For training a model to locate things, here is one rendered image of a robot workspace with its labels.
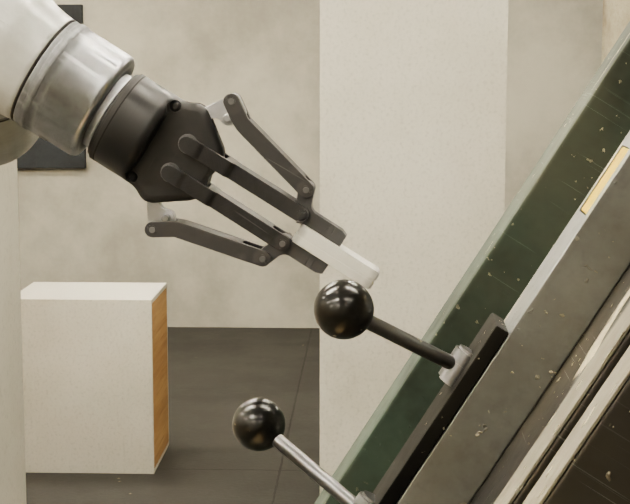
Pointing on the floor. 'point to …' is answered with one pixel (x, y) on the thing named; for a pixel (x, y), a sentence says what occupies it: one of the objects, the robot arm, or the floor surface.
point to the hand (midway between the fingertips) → (336, 254)
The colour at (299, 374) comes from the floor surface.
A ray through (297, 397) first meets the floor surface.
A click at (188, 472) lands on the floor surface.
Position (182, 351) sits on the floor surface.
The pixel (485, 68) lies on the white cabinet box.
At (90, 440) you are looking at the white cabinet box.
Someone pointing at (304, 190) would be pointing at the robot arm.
